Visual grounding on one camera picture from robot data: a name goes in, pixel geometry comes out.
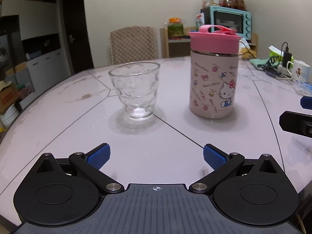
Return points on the red and white box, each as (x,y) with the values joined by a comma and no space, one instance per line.
(199,20)

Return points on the yellow item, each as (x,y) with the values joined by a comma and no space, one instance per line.
(248,53)

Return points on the white cabinet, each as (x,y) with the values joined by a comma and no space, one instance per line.
(36,36)

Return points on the dark door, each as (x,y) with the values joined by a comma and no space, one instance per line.
(76,34)

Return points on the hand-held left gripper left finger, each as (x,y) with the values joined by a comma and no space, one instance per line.
(98,157)

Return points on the stack of white plates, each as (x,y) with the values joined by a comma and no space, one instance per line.
(8,118)

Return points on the cardboard box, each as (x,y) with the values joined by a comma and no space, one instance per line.
(8,96)

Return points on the clear plastic bag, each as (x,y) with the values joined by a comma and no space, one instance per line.
(303,87)

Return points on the beige cartoon print bottle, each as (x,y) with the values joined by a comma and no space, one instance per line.
(213,87)

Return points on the white printed mug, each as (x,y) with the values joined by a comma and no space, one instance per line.
(300,71)

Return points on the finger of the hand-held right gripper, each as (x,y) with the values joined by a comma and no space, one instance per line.
(306,102)
(292,123)

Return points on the clear dimpled glass cup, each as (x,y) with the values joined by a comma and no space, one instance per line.
(136,90)

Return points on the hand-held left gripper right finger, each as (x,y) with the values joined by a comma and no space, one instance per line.
(214,157)

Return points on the green and white container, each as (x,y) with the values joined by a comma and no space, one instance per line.
(275,51)

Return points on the tall red preserve jar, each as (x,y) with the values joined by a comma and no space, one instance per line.
(239,2)

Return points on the beige quilted chair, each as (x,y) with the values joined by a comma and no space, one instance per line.
(132,45)

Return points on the teal toaster oven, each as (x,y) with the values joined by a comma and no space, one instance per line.
(229,20)

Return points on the small red preserve jar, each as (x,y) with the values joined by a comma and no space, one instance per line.
(228,2)

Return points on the wooden shelf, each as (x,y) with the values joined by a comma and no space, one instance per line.
(175,45)

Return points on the black charger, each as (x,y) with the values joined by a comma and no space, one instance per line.
(287,57)

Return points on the green cloth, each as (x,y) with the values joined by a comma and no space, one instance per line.
(258,63)

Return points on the green jar with orange lid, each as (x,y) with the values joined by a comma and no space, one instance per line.
(176,26)

